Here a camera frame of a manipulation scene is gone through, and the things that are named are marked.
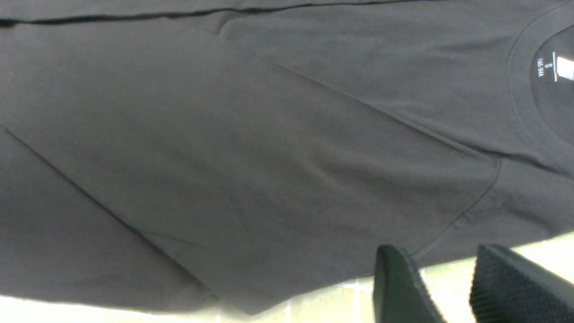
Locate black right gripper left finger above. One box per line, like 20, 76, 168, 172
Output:
373, 244, 445, 323

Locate dark gray long-sleeve top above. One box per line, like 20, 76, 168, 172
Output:
1, 0, 573, 314

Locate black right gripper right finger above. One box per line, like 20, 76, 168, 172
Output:
469, 244, 574, 323

